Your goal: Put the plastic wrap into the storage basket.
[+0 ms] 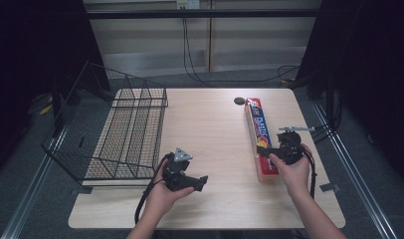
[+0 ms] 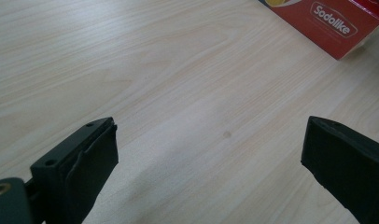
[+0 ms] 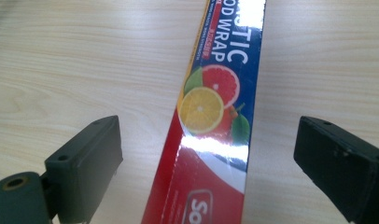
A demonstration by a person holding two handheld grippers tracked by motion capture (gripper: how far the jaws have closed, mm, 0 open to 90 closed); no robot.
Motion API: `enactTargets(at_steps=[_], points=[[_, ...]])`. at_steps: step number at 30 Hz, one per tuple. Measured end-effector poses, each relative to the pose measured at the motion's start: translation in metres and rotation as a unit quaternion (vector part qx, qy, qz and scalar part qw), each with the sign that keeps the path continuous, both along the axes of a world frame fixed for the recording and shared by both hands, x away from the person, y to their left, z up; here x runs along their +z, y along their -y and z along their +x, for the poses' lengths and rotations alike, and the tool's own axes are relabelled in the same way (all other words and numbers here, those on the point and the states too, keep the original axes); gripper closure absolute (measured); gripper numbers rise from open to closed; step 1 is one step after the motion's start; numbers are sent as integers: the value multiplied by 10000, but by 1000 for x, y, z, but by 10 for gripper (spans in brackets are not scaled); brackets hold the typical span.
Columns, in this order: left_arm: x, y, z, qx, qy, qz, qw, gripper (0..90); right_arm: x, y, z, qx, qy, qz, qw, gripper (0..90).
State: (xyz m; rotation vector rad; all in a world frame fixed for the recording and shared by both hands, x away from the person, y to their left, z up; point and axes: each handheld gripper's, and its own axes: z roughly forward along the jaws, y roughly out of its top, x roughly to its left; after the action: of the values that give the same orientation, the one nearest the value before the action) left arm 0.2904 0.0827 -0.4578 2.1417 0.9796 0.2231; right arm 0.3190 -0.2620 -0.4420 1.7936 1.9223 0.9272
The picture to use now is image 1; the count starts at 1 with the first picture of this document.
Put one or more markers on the plastic wrap box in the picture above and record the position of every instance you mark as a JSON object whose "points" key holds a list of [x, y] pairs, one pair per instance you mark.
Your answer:
{"points": [[259, 126]]}

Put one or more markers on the black horizontal bar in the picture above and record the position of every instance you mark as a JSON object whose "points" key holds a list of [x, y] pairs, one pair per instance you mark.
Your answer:
{"points": [[203, 13]]}

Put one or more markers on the metal floor rail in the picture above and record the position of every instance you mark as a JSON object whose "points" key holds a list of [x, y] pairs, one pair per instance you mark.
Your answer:
{"points": [[31, 195], [352, 172]]}

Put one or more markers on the grey tape piece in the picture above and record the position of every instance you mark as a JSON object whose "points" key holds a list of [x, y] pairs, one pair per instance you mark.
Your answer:
{"points": [[330, 187], [82, 190]]}

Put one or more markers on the white wall outlet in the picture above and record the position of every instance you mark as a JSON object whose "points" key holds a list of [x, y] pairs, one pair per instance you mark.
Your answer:
{"points": [[188, 4]]}

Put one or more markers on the black round table grommet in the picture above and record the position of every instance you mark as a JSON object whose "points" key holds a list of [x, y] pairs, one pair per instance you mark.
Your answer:
{"points": [[239, 100]]}

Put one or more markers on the person's left hand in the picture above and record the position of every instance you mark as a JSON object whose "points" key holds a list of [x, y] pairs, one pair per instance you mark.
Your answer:
{"points": [[160, 197]]}

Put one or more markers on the yellow floor object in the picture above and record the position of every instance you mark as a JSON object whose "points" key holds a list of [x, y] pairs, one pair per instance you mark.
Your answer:
{"points": [[46, 109]]}

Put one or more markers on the black curtain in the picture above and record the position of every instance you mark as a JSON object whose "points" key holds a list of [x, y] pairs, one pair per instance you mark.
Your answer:
{"points": [[31, 49], [369, 66]]}

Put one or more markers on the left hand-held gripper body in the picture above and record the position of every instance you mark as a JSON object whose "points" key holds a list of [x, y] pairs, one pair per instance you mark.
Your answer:
{"points": [[175, 177]]}

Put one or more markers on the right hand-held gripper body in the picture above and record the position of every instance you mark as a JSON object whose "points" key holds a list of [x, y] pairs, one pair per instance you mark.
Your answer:
{"points": [[289, 147]]}

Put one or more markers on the person's right hand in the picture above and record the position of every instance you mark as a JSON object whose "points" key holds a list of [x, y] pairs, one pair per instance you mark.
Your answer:
{"points": [[294, 176]]}

